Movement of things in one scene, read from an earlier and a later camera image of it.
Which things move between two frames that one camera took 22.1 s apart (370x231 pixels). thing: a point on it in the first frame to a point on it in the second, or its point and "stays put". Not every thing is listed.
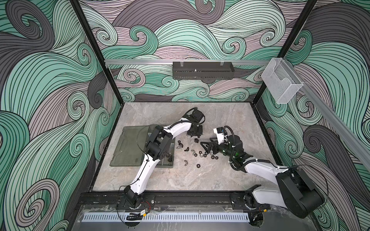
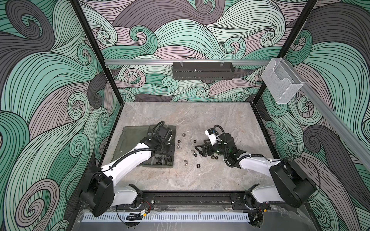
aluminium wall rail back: [188, 62] stays put
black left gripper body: [197, 131] to [169, 147]
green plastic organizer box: [130, 150] stays put
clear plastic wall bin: [281, 81] stays put
